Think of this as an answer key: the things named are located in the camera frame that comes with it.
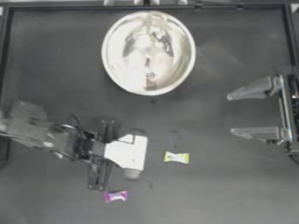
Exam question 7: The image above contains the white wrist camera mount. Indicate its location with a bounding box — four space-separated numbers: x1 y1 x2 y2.
104 134 149 170

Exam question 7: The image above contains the purple candy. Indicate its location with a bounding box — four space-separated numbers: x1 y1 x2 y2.
103 190 129 204

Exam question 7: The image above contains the green candy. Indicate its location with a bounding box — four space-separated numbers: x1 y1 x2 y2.
163 150 191 165

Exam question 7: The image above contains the steel bowl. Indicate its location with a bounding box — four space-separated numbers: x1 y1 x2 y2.
100 10 197 96

